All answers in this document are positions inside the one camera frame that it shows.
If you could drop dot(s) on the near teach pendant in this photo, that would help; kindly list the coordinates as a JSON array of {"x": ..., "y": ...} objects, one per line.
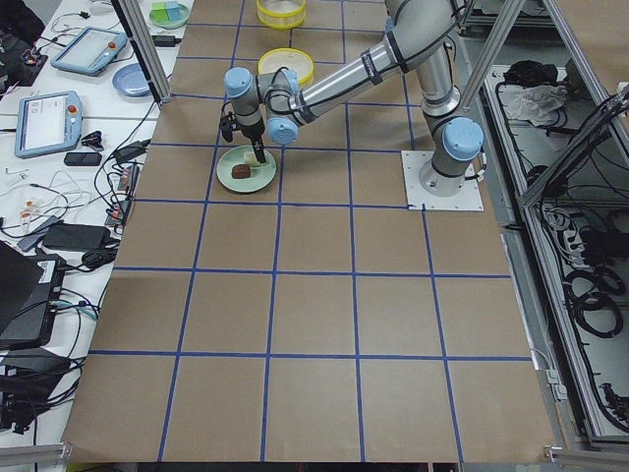
[{"x": 48, "y": 123}]

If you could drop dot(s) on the light green plate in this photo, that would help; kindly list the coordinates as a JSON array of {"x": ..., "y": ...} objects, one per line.
[{"x": 261, "y": 176}]

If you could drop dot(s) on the white steamed bun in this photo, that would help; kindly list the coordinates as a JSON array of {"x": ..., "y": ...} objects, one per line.
[{"x": 251, "y": 160}]

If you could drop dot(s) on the black power brick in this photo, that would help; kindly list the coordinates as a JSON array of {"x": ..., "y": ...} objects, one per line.
[{"x": 75, "y": 237}]

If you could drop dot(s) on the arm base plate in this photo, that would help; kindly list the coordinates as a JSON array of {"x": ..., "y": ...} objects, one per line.
[{"x": 425, "y": 189}]

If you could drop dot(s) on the white crumpled cloth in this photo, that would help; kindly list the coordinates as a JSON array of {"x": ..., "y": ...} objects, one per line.
[{"x": 538, "y": 105}]

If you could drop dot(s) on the black power adapter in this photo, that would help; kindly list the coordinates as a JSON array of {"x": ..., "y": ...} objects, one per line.
[{"x": 165, "y": 40}]

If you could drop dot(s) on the blue sponge block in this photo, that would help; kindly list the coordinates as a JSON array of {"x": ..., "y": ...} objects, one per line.
[{"x": 172, "y": 10}]

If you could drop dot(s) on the far teach pendant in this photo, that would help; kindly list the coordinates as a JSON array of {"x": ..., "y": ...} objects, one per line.
[{"x": 90, "y": 52}]

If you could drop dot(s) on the brown steamed bun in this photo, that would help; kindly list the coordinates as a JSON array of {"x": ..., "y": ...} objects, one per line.
[{"x": 241, "y": 171}]

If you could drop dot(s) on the blue plate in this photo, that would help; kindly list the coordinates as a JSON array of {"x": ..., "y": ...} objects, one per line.
[{"x": 130, "y": 81}]

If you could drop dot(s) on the aluminium frame post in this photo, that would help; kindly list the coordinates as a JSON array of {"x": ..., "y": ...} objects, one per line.
[{"x": 131, "y": 18}]

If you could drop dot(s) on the yellow bamboo steamer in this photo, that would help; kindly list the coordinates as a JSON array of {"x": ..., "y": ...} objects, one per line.
[
  {"x": 293, "y": 59},
  {"x": 281, "y": 14}
]

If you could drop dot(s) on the black laptop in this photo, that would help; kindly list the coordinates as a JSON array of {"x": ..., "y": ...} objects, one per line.
[{"x": 29, "y": 287}]

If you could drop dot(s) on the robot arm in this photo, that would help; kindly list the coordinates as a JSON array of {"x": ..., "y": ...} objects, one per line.
[{"x": 273, "y": 105}]

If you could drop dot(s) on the green sponge block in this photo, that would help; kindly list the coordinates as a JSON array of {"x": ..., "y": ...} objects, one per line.
[{"x": 158, "y": 12}]

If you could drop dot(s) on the clear green bowl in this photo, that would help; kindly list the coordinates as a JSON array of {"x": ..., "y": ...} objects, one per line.
[{"x": 168, "y": 25}]

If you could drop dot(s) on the teach pendant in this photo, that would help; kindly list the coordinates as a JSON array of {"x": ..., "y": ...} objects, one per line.
[
  {"x": 48, "y": 123},
  {"x": 90, "y": 52}
]

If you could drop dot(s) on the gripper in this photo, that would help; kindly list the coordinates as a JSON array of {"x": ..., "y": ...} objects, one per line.
[{"x": 253, "y": 132}]

